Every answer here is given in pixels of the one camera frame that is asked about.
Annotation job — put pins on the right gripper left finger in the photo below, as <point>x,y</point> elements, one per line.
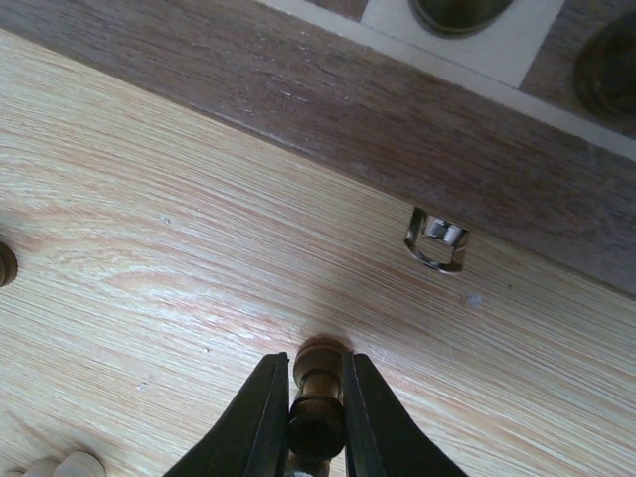
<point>250,437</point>

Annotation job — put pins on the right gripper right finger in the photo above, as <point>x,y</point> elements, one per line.
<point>381,437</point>

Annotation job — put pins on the dark piece pile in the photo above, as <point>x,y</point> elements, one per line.
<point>316,417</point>

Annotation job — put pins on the metal board latch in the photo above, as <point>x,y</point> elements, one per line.
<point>426,227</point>

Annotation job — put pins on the wooden chess board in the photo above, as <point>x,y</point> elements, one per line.
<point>493,159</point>

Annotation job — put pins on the light pawn centre cluster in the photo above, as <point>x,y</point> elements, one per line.
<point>77,464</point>

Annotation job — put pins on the dark pawn beside knight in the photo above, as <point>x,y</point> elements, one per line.
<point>8,263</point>

